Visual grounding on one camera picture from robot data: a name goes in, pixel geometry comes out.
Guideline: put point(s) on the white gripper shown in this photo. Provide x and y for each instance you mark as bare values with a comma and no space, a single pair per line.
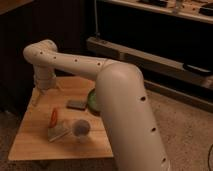
44,79

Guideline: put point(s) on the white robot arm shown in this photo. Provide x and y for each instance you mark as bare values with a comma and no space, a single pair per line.
122,100

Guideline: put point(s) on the green ceramic bowl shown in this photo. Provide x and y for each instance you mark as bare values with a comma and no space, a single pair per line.
92,103

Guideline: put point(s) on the wooden table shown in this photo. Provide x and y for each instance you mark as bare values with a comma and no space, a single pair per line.
31,141

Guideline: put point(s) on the grey baseboard heater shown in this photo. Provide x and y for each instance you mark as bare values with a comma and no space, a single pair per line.
148,61

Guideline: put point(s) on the black object on heater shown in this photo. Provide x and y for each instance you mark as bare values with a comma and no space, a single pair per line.
197,70

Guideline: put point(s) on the light wooden shelf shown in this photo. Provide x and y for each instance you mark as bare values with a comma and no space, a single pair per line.
187,9

